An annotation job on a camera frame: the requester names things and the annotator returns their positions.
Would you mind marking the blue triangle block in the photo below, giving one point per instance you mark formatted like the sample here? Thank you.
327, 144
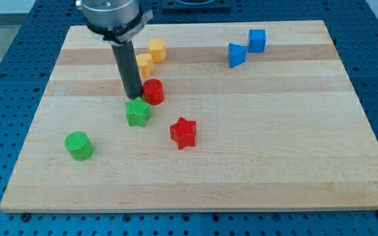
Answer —
236, 55

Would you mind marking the yellow hexagon block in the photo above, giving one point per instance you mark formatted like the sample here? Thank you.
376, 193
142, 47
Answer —
158, 49

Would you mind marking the green star block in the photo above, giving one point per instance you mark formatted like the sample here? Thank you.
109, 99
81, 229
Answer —
138, 112

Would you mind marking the wooden board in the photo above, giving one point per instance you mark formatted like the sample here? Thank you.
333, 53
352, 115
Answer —
283, 131

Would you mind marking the red cylinder block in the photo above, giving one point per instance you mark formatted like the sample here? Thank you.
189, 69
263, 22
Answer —
153, 91

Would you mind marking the green cylinder block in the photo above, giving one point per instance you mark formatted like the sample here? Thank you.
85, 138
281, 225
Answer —
79, 145

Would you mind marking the yellow heart block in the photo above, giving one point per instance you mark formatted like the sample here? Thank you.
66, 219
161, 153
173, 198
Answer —
145, 64

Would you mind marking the red star block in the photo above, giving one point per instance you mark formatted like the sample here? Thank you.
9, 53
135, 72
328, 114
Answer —
184, 132

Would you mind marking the blue cube block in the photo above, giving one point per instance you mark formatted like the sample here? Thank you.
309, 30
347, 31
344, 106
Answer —
256, 40

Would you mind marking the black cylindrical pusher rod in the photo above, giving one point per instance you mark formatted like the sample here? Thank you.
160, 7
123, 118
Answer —
126, 61

